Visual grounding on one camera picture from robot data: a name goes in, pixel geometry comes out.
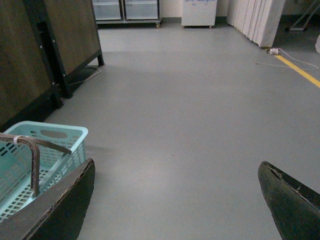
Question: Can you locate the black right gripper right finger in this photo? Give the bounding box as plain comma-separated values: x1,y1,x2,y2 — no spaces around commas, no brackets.
257,161,320,240

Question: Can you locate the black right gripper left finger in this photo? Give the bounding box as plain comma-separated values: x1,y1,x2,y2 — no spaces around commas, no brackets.
0,158,96,240

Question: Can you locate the light blue plastic basket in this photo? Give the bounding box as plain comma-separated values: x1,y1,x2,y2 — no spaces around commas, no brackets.
0,121,88,222

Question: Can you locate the white power strip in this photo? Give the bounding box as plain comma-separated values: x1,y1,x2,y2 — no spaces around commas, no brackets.
268,48,279,55

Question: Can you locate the dark wooden produce stand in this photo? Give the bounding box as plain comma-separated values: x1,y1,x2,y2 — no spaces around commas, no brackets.
0,0,104,130

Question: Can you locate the white folding partition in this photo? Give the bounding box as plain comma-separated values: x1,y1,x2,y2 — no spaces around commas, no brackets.
226,0,285,48

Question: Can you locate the glass door display fridge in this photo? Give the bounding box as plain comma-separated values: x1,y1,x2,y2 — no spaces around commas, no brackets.
92,0,162,28

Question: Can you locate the white chest freezer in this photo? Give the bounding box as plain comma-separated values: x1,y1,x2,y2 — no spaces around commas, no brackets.
181,0,217,29

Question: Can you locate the white floor cable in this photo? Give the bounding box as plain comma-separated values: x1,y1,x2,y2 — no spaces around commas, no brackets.
256,48,320,71

